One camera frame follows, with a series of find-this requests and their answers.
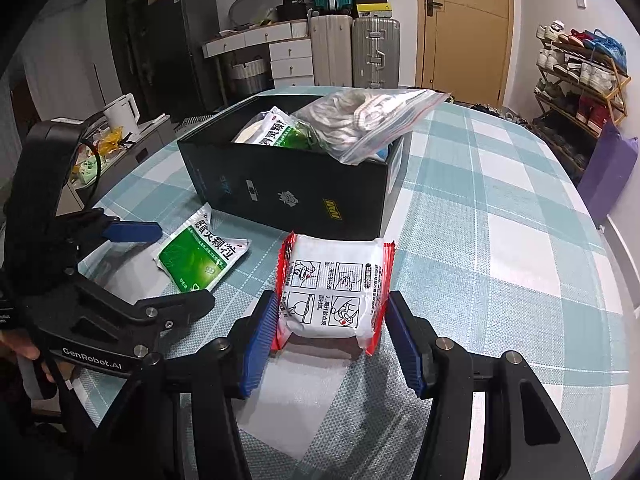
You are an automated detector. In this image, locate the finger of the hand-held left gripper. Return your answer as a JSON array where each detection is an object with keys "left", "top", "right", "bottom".
[
  {"left": 132, "top": 290, "right": 216, "bottom": 333},
  {"left": 55, "top": 209, "right": 162, "bottom": 256}
]

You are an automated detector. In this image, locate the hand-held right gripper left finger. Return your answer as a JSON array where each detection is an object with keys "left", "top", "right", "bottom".
[{"left": 115, "top": 291, "right": 279, "bottom": 480}]

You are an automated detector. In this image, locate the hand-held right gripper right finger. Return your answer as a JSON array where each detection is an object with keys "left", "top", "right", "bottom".
[{"left": 387, "top": 291, "right": 593, "bottom": 480}]

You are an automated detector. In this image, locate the red and white packet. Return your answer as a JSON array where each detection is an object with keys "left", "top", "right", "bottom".
[{"left": 270, "top": 231, "right": 398, "bottom": 357}]

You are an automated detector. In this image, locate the black cardboard box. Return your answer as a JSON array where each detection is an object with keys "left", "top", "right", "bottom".
[{"left": 176, "top": 92, "right": 405, "bottom": 242}]

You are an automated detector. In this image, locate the small green and white packet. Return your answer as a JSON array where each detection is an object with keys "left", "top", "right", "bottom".
[{"left": 285, "top": 122, "right": 321, "bottom": 151}]

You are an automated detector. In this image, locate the clear zip bag with rope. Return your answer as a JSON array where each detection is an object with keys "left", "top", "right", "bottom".
[{"left": 290, "top": 87, "right": 453, "bottom": 166}]

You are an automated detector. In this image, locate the person's left hand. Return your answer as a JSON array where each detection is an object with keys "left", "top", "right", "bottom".
[{"left": 0, "top": 330, "right": 58, "bottom": 387}]

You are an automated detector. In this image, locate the green toy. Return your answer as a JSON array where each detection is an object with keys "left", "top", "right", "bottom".
[{"left": 74, "top": 157, "right": 99, "bottom": 184}]

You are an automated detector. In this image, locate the yellow wrapper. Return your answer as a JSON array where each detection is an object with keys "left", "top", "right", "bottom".
[{"left": 97, "top": 127, "right": 127, "bottom": 154}]

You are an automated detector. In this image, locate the white electric kettle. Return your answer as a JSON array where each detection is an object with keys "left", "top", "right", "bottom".
[{"left": 103, "top": 93, "right": 143, "bottom": 134}]

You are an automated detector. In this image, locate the teal checked tablecloth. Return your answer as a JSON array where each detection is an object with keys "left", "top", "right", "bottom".
[{"left": 75, "top": 87, "right": 632, "bottom": 480}]

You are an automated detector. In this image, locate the black refrigerator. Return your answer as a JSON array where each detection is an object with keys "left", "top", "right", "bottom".
[{"left": 105, "top": 0, "right": 226, "bottom": 127}]

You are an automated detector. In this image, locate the ribbed grey bin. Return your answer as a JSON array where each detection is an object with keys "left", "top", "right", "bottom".
[{"left": 230, "top": 56, "right": 271, "bottom": 96}]

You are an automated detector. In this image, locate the white drawer desk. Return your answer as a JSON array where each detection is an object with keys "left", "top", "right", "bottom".
[{"left": 202, "top": 19, "right": 316, "bottom": 107}]

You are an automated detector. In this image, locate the purple bag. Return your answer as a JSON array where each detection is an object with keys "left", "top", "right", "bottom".
[{"left": 577, "top": 122, "right": 640, "bottom": 227}]

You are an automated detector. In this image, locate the beige suitcase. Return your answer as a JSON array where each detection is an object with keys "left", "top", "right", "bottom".
[{"left": 309, "top": 14, "right": 354, "bottom": 89}]

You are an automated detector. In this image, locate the black bag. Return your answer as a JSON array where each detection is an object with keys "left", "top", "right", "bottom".
[{"left": 276, "top": 0, "right": 312, "bottom": 21}]

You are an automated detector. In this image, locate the silver suitcase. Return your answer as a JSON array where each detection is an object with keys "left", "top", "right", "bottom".
[{"left": 351, "top": 16, "right": 401, "bottom": 89}]

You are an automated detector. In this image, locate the shoe rack with shoes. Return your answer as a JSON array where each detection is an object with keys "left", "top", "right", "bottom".
[{"left": 530, "top": 21, "right": 632, "bottom": 182}]

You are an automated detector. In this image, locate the wooden door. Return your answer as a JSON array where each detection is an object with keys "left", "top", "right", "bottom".
[{"left": 417, "top": 0, "right": 514, "bottom": 106}]

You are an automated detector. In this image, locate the black cable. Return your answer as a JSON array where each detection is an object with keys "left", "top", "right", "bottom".
[{"left": 75, "top": 137, "right": 104, "bottom": 212}]

